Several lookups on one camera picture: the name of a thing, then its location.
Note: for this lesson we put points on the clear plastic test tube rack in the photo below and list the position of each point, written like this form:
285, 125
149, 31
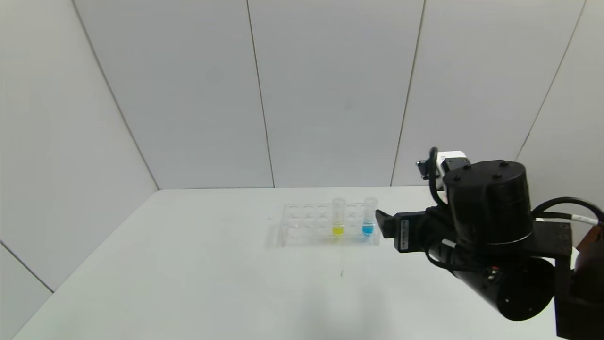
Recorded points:
309, 231

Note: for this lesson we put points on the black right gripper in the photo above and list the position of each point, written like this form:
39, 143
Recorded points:
405, 232

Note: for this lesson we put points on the test tube with yellow pigment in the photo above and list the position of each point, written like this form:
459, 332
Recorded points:
338, 230

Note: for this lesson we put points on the test tube with blue pigment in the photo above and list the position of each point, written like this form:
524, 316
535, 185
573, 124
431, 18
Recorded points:
367, 229

